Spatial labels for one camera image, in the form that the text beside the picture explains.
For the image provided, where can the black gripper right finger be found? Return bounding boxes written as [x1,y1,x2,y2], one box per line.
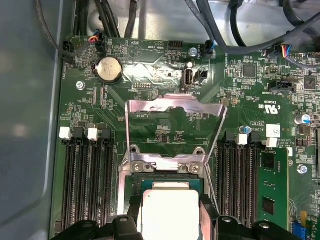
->
[199,196,298,240]

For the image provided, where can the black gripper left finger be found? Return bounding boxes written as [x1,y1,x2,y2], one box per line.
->
[56,196,143,240]

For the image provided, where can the thin metal locking lever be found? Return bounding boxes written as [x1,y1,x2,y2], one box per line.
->
[205,159,221,216]

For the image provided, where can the silver topped CPU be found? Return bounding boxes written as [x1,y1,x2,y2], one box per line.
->
[140,176,202,240]

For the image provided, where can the metal socket cover frame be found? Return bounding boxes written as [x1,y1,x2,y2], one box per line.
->
[124,93,229,175]

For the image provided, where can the black clipped RAM slot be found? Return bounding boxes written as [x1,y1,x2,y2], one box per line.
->
[99,128,114,226]
[73,127,86,225]
[247,132,260,223]
[217,131,233,218]

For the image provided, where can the white clipped RAM slot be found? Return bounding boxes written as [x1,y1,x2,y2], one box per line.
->
[232,133,248,226]
[259,136,279,150]
[86,127,100,226]
[59,126,74,226]

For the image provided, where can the green installed RAM stick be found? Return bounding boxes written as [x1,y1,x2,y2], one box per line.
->
[258,147,292,231]

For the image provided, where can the blue board connector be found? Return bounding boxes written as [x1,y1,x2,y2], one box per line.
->
[289,219,310,240]

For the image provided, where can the green motherboard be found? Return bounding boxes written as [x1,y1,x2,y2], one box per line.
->
[48,34,320,240]

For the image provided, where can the black PC case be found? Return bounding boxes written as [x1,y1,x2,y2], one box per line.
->
[0,0,320,240]

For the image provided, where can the internal USB port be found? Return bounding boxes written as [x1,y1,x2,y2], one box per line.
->
[181,67,195,92]

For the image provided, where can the square black chip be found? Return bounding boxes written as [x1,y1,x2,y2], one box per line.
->
[242,63,259,78]
[303,75,318,90]

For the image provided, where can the silver coin battery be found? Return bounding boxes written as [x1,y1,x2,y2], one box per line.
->
[93,56,124,82]

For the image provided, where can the multicolour header wire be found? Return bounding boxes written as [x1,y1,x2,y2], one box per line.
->
[273,43,320,70]

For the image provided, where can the grey flat cable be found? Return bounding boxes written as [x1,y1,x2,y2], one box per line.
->
[184,0,241,48]
[196,0,320,50]

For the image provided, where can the thick black cable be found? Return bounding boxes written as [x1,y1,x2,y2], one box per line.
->
[94,0,119,39]
[73,0,88,38]
[124,0,139,39]

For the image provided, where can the curved black cable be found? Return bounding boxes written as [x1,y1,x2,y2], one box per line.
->
[228,0,251,48]

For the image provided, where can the dark fan wire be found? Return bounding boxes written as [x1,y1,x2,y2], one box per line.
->
[33,0,106,55]

